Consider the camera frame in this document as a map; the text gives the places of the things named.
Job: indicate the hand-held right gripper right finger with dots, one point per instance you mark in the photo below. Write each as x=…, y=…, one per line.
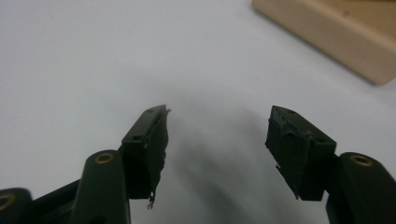
x=299, y=152

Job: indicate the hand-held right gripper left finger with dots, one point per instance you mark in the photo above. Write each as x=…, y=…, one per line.
x=146, y=149

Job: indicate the wooden photo frame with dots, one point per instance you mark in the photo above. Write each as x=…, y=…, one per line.
x=342, y=46

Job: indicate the white table sheet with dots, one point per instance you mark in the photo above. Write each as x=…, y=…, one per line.
x=93, y=62

